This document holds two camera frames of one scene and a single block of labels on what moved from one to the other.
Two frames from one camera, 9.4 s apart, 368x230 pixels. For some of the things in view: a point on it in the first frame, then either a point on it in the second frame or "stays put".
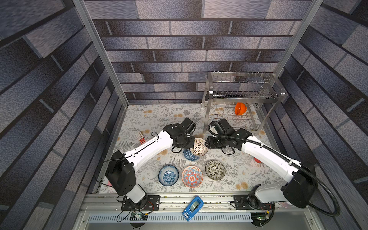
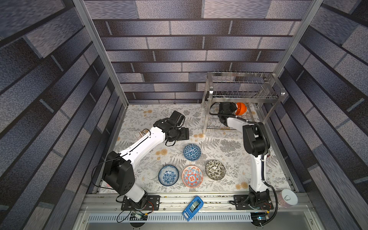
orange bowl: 240,109 stays put
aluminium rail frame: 103,212 stays put
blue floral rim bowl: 168,175 stays put
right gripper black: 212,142 to 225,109
